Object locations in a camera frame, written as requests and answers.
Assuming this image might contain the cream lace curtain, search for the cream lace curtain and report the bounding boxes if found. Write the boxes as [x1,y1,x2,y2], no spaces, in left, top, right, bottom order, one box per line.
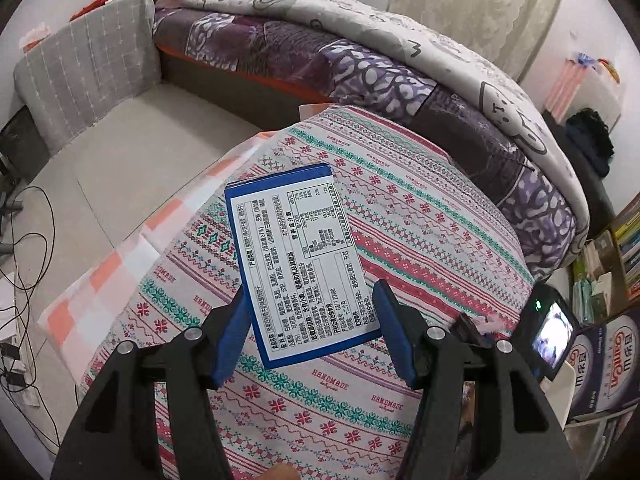
[388,0,560,81]

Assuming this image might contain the wooden bookshelf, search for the wooden bookshelf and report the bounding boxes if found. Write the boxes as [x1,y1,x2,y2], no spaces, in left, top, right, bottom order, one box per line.
[570,195,639,325]

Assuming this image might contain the black storage bench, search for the black storage bench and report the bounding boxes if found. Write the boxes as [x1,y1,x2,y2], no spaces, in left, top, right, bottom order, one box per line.
[542,110,615,240]

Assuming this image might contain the white pink radiator cover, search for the white pink radiator cover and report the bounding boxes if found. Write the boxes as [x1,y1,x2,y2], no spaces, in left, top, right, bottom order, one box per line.
[544,52,626,130]

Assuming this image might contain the upper Ganten water box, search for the upper Ganten water box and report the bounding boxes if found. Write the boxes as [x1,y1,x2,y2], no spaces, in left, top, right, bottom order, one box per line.
[566,306,639,420]

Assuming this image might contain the person's hand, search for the person's hand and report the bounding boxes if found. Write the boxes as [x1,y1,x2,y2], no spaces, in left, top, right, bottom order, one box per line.
[258,464,300,480]

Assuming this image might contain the patterned round tablecloth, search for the patterned round tablecloth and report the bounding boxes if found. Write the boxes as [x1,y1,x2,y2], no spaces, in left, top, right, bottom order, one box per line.
[39,106,534,479]

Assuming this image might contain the blue white label card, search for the blue white label card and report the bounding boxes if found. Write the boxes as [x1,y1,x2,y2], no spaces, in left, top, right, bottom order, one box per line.
[224,164,381,368]

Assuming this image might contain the dark clothes pile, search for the dark clothes pile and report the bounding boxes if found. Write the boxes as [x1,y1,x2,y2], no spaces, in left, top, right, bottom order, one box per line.
[565,107,614,179]

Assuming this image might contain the purple patterned blanket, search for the purple patterned blanket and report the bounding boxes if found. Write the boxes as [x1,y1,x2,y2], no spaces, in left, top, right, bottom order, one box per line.
[153,6,578,278]

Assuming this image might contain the grey foam mat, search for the grey foam mat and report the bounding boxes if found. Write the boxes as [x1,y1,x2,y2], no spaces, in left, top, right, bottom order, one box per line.
[14,0,160,155]

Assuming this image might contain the black floor cables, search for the black floor cables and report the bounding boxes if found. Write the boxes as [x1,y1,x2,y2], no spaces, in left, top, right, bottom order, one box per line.
[0,184,61,461]

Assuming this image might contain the white trash bin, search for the white trash bin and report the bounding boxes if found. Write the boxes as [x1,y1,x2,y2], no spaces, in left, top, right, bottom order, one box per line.
[540,361,576,428]

